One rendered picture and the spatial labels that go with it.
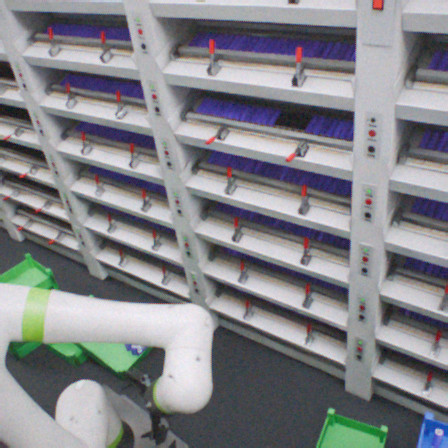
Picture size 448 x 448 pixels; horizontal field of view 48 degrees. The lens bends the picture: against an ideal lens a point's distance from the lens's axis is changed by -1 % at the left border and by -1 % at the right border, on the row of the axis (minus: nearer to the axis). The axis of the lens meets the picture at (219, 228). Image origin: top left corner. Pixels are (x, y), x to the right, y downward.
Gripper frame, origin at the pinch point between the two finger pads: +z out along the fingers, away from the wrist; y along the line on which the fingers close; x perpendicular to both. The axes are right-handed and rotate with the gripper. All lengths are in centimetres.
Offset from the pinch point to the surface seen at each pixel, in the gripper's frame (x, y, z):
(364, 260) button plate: -65, 10, -38
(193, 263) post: -53, 41, 29
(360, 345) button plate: -75, -13, -10
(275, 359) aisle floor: -73, -6, 35
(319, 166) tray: -54, 37, -49
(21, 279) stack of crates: -4, 73, 89
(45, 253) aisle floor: -30, 97, 132
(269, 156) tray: -50, 47, -39
